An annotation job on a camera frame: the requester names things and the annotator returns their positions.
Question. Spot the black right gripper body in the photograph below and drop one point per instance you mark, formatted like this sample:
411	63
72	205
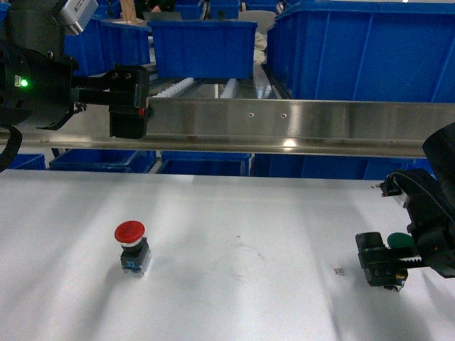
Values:
431	216

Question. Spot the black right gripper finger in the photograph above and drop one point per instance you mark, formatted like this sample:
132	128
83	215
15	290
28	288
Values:
378	270
402	253

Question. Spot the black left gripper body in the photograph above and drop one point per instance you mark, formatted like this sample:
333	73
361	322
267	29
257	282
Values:
35	90

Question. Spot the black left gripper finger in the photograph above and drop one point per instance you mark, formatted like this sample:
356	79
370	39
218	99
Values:
129	112
123	86

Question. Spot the green mushroom push button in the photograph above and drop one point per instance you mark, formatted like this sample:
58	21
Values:
394	240

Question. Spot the red mushroom push button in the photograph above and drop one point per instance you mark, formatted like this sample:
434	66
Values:
136	254

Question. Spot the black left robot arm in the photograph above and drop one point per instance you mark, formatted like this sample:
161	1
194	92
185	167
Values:
30	25

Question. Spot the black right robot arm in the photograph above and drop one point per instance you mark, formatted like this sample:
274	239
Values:
439	150

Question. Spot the blue bin centre shelf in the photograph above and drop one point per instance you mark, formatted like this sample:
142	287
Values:
204	49

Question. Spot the large blue bin left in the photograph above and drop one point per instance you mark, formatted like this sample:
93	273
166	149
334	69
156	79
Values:
104	44

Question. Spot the large blue bin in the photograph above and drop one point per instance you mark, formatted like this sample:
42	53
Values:
365	51
104	44

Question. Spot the blue bin lower centre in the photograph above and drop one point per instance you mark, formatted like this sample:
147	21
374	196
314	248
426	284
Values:
204	163

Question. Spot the blue bin lower right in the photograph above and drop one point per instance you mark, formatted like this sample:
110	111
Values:
326	167

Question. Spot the large blue bin right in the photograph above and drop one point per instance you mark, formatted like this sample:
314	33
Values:
365	51

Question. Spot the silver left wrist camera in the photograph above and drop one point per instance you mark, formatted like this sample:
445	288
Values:
74	15

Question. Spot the stainless steel shelf rail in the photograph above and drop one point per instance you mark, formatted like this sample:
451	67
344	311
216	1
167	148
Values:
377	129

